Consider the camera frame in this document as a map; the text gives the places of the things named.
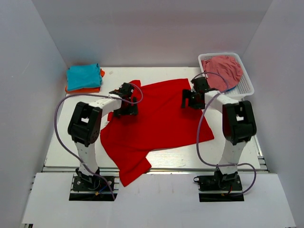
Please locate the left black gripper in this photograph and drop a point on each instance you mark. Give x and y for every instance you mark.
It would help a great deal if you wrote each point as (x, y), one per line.
(133, 109)

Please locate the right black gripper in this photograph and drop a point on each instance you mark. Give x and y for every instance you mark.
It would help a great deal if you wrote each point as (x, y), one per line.
(186, 94)

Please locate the red t-shirt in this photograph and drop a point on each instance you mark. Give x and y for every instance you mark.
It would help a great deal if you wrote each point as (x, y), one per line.
(161, 123)

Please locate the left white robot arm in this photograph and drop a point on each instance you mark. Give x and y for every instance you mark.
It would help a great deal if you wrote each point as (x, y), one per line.
(85, 123)

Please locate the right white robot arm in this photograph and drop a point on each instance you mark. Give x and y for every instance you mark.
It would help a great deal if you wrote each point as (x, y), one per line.
(238, 122)

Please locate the folded orange t-shirt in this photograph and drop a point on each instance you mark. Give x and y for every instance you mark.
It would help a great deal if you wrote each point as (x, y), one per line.
(82, 90)

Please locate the pink t-shirt in basket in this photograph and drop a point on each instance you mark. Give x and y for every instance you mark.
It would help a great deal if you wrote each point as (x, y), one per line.
(224, 72)

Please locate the white plastic basket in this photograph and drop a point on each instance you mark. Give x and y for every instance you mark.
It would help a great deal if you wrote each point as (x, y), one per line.
(243, 88)

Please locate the folded teal t-shirt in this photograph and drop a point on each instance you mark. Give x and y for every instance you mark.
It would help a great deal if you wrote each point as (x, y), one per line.
(83, 76)

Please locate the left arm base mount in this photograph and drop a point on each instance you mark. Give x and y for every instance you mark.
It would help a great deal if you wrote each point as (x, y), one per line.
(93, 188)

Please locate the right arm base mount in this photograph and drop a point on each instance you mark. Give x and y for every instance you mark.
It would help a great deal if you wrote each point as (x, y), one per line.
(220, 187)

